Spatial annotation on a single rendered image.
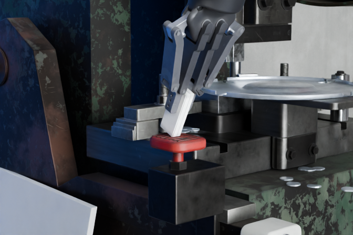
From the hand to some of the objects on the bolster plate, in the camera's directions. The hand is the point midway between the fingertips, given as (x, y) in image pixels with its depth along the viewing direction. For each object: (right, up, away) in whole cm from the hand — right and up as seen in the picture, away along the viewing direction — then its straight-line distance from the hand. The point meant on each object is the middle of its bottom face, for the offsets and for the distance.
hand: (176, 110), depth 106 cm
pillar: (+12, +2, +50) cm, 51 cm away
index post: (+31, -2, +42) cm, 52 cm away
